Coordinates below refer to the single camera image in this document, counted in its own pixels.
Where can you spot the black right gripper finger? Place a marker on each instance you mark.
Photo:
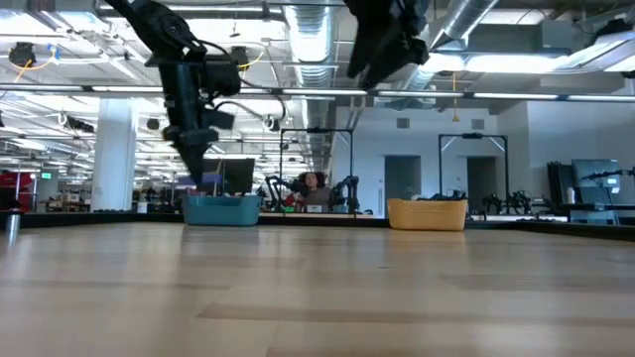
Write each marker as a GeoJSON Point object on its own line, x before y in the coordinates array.
{"type": "Point", "coordinates": [367, 44]}
{"type": "Point", "coordinates": [397, 59]}

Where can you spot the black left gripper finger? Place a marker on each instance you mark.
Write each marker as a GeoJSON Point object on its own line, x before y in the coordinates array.
{"type": "Point", "coordinates": [186, 158]}
{"type": "Point", "coordinates": [201, 158]}

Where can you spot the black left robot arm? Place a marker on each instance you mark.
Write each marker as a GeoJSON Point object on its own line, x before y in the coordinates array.
{"type": "Point", "coordinates": [159, 25]}

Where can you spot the black background robot arm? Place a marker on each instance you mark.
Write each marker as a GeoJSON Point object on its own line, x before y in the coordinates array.
{"type": "Point", "coordinates": [278, 191]}
{"type": "Point", "coordinates": [347, 193]}

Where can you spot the black background monitor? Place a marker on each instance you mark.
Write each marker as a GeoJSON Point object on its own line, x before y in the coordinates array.
{"type": "Point", "coordinates": [238, 176]}

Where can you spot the blue plastic bin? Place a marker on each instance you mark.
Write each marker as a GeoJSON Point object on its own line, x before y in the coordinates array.
{"type": "Point", "coordinates": [223, 210]}

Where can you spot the person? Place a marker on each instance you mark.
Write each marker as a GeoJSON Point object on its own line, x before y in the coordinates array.
{"type": "Point", "coordinates": [317, 193]}

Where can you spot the grey door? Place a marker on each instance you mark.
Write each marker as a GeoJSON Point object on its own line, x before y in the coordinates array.
{"type": "Point", "coordinates": [481, 181]}
{"type": "Point", "coordinates": [402, 183]}

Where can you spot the long ceiling light strip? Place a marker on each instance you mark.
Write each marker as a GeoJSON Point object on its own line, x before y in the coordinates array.
{"type": "Point", "coordinates": [521, 95]}

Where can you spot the yellow plastic bin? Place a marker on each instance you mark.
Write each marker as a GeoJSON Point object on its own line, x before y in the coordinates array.
{"type": "Point", "coordinates": [426, 215]}

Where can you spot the red cabinet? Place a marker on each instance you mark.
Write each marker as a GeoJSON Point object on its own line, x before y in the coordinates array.
{"type": "Point", "coordinates": [15, 188]}

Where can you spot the white bottle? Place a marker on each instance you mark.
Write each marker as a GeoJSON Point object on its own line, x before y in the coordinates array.
{"type": "Point", "coordinates": [571, 196]}

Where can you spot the grey desk monitor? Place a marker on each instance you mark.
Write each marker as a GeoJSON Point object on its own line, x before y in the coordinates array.
{"type": "Point", "coordinates": [595, 171]}

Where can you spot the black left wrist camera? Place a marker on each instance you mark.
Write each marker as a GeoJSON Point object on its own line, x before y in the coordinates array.
{"type": "Point", "coordinates": [222, 78]}

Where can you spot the slanted silver ventilation duct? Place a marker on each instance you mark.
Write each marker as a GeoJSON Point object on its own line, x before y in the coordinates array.
{"type": "Point", "coordinates": [471, 17]}

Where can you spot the black gantry frame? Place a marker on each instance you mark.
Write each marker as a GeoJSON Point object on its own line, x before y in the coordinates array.
{"type": "Point", "coordinates": [317, 130]}
{"type": "Point", "coordinates": [472, 135]}

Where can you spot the black metal table frame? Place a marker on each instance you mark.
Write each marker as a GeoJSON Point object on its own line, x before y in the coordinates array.
{"type": "Point", "coordinates": [546, 225]}

